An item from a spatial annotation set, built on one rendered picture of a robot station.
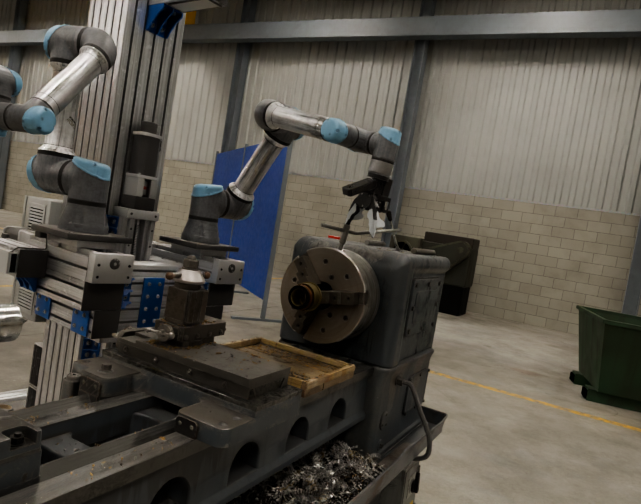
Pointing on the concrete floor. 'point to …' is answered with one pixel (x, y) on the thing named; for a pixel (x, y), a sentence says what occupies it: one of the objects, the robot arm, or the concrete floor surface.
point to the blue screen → (265, 218)
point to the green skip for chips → (617, 359)
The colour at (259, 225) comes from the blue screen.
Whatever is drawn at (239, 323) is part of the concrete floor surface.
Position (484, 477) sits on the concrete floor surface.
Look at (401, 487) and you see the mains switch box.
